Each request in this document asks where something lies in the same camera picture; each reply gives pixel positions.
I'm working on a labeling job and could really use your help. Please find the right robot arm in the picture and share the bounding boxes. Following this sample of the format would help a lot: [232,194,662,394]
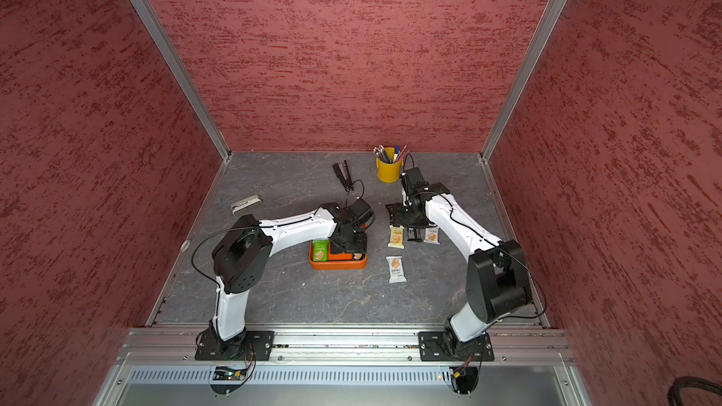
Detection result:
[389,180,533,359]

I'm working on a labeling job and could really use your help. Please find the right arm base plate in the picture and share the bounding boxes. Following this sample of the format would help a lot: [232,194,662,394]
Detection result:
[419,331,494,362]

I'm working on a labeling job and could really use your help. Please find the grey metal block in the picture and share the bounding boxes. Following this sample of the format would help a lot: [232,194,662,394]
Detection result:
[231,195,262,216]

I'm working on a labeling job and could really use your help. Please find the cream cookie pack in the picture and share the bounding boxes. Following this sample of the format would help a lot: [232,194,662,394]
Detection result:
[388,226,404,249]

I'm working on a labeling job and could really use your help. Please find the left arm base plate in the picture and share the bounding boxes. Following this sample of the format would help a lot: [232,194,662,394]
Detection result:
[195,328,276,362]

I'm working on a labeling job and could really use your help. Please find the aluminium front rail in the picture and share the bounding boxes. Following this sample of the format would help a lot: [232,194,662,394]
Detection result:
[115,324,576,367]

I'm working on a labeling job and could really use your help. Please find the white cookie pack bottom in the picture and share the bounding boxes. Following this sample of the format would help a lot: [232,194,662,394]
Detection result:
[387,256,407,284]

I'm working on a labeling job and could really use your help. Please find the green cookie pack bottom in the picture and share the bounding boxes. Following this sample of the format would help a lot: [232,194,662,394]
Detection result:
[310,240,329,263]

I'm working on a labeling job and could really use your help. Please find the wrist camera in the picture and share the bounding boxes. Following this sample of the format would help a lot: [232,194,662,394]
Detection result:
[345,198,375,230]
[400,167,428,197]

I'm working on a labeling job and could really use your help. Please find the yellow pen cup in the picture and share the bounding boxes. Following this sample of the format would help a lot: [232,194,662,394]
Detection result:
[375,159,403,183]

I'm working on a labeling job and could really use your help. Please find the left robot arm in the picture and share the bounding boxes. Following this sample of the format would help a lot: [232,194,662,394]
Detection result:
[211,199,375,343]

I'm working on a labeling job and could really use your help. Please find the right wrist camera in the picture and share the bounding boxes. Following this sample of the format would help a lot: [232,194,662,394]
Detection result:
[400,167,428,197]

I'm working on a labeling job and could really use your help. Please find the orange storage box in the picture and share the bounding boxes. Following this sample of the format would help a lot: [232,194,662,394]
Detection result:
[305,223,368,271]

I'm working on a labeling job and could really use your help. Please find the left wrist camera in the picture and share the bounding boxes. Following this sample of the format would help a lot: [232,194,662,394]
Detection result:
[345,198,375,230]

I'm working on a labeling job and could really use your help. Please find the pens in cup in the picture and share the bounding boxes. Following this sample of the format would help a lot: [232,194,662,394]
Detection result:
[373,145,409,165]

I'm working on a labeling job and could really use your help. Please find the white cookie pack sideways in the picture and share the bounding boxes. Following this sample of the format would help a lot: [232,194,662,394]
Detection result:
[423,227,439,244]

